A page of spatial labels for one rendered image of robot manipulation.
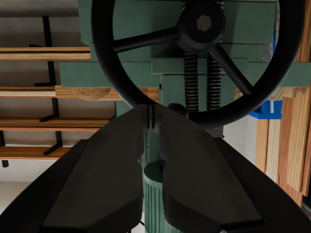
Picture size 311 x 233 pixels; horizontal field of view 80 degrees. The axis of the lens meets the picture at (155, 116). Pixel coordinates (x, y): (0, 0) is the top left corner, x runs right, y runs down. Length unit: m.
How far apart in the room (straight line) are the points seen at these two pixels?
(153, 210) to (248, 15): 0.62
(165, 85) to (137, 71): 0.11
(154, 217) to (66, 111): 2.86
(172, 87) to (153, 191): 0.40
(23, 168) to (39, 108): 1.14
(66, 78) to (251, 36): 0.43
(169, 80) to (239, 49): 0.21
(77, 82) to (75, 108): 2.83
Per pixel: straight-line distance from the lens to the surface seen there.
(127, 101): 0.27
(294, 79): 0.57
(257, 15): 0.53
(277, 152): 2.44
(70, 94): 0.65
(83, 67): 0.47
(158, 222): 0.71
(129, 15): 0.47
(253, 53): 0.52
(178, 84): 0.36
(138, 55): 0.45
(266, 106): 1.45
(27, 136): 3.85
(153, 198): 0.68
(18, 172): 4.22
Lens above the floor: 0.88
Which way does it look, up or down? 12 degrees up
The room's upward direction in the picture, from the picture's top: 180 degrees clockwise
